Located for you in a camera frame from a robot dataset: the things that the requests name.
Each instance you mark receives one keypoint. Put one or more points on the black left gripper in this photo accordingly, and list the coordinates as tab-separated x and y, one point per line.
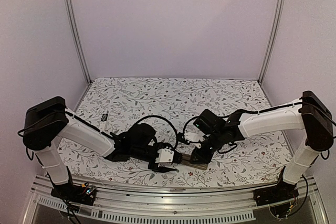
163	170

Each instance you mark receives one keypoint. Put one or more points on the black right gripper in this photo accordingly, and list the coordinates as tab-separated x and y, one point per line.
203	158

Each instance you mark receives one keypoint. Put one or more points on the white slim remote control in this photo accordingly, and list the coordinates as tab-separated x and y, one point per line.
103	122

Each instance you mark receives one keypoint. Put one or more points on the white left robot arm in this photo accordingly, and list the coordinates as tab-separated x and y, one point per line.
51	120

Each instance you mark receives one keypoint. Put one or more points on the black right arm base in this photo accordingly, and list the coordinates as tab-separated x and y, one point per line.
279	194

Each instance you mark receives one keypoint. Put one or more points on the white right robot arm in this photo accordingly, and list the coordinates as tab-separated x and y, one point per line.
307	114

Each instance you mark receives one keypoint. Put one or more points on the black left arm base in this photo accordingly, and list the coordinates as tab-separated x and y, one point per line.
83	194

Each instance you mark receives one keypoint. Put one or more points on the floral patterned table mat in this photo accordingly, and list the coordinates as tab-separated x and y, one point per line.
168	105

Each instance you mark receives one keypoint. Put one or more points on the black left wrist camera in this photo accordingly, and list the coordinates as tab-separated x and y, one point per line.
166	155

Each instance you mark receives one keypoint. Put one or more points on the aluminium front rail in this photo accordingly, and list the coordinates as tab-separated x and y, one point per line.
124	203

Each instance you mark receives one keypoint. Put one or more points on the left aluminium corner post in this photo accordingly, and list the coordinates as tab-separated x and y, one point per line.
77	42

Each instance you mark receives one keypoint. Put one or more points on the aluminium corner post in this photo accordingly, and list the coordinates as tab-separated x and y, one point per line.
271	41
77	42

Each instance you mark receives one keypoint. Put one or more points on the right aluminium corner post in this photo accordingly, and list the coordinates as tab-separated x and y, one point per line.
271	41

